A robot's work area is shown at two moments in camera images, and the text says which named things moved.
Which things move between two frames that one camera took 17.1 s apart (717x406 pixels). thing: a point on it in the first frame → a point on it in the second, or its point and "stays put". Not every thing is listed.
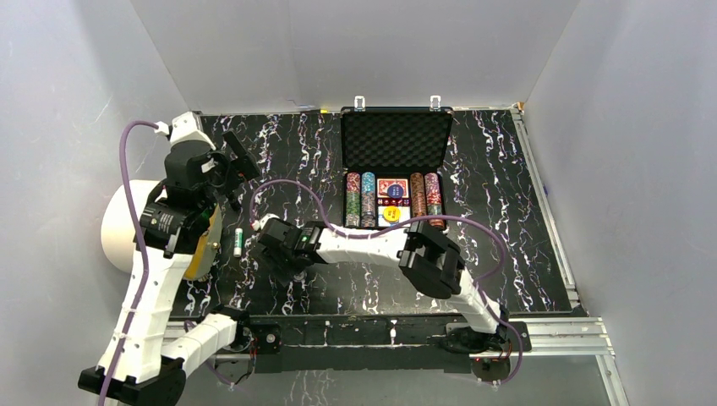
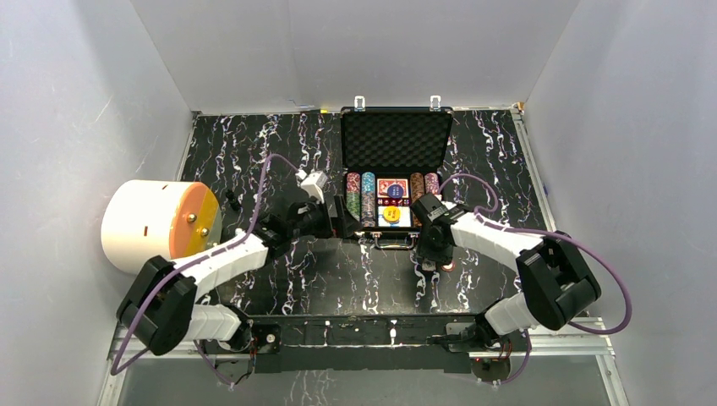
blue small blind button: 395,191 stays put
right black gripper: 272,259 → 424,249
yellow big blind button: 391,214 stays put
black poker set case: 394,163 stays put
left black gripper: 232,170 → 335,216
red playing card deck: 383,185 stays put
